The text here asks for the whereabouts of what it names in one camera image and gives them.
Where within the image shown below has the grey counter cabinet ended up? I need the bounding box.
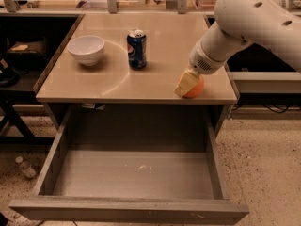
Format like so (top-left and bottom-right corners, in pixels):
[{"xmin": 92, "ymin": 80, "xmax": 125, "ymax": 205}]
[{"xmin": 37, "ymin": 13, "xmax": 237, "ymax": 140}]

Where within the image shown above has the orange fruit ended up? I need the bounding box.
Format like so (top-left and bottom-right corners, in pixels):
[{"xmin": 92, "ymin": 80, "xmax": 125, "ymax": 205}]
[{"xmin": 178, "ymin": 73, "xmax": 205, "ymax": 99}]

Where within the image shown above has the black side table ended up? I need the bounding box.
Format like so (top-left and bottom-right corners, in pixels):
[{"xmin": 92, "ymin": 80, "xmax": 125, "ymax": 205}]
[{"xmin": 0, "ymin": 37, "xmax": 53, "ymax": 144}]

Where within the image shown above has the blue pepsi can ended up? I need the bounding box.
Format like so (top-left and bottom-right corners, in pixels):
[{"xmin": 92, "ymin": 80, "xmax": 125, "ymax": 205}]
[{"xmin": 127, "ymin": 29, "xmax": 147, "ymax": 70}]

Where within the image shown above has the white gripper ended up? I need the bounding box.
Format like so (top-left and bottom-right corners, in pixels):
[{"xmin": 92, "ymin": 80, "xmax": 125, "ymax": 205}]
[{"xmin": 174, "ymin": 41, "xmax": 228, "ymax": 99}]

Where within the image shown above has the white ceramic bowl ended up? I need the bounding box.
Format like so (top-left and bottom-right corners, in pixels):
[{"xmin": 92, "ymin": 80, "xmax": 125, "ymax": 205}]
[{"xmin": 67, "ymin": 35, "xmax": 105, "ymax": 66}]

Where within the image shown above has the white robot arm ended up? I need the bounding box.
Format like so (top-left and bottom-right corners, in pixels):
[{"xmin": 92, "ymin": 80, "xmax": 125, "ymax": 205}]
[{"xmin": 175, "ymin": 0, "xmax": 301, "ymax": 98}]

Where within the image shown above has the open grey top drawer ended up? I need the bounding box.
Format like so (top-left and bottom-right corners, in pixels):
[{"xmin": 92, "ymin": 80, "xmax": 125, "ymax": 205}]
[{"xmin": 9, "ymin": 105, "xmax": 248, "ymax": 225}]

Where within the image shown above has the clear plastic bottle on floor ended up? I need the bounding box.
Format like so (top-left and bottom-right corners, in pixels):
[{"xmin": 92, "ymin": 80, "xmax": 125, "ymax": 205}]
[{"xmin": 15, "ymin": 156, "xmax": 37, "ymax": 179}]

